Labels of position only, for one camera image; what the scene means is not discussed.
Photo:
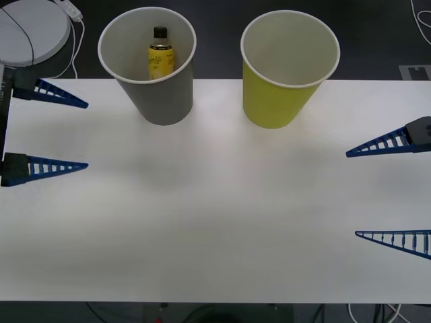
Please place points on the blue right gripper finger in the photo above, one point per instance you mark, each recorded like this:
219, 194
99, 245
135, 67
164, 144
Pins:
417, 133
365, 234

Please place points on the white power strip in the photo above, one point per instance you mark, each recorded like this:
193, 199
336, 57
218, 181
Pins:
72, 10

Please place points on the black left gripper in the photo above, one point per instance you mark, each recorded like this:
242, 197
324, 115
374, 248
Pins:
4, 101

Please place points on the grey plastic waste bin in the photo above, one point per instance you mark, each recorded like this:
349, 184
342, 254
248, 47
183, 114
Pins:
161, 104

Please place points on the yellow bottle with black cap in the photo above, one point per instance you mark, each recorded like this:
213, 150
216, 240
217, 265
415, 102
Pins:
161, 60

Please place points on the yellow-green plastic waste bin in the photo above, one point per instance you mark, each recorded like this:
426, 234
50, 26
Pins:
269, 101

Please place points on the round pale grey floor disc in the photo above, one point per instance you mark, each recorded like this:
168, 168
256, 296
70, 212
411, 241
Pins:
47, 27

